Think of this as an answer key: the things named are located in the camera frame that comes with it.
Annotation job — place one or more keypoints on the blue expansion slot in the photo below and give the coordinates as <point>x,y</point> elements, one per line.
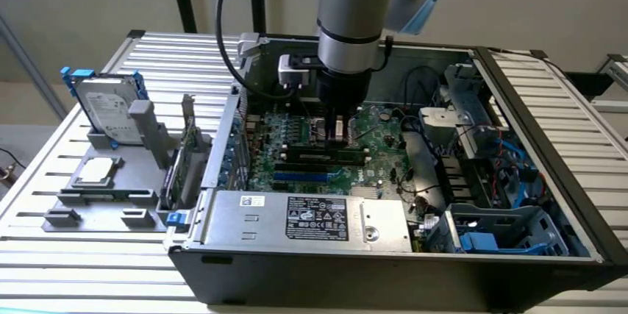
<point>302,176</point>

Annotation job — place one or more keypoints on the green RAM stick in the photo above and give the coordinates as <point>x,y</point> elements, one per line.
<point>106,196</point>

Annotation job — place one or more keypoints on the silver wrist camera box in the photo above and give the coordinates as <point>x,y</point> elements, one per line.
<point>292,70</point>

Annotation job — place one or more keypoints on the green motherboard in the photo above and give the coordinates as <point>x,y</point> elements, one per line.
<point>324,159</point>

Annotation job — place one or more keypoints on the grey parts rack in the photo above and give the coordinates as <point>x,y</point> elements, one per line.
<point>118,181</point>

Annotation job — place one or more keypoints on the blue plastic disk bay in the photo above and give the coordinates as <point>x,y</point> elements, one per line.
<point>500,229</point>

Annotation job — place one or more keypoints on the hard disk with blue bracket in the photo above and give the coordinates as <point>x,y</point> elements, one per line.
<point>110,108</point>

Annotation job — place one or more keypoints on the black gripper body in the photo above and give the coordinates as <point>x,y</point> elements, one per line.
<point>343,86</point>

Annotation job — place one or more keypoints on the green graphics card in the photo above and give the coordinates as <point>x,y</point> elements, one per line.
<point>184,159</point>

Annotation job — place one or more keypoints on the silver power supply unit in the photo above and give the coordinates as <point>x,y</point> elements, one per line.
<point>299,222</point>

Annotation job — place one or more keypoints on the silver CPU chip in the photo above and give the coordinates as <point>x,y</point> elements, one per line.
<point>98,171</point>

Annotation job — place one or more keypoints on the blue case latch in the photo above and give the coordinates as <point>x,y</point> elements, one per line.
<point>176,217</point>

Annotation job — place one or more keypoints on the silver heatsink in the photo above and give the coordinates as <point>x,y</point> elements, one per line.
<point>366,192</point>

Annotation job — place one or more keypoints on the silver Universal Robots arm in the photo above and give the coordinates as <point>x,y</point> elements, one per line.
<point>350,9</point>

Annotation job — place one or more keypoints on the black open PC case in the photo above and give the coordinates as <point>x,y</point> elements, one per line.
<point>392,273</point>

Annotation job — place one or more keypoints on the CPU socket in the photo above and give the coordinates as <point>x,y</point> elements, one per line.
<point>319,126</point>

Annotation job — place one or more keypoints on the black box beside table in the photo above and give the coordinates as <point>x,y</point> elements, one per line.
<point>586,84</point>

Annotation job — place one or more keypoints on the black RAM stick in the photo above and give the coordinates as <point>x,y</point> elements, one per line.
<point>322,153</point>

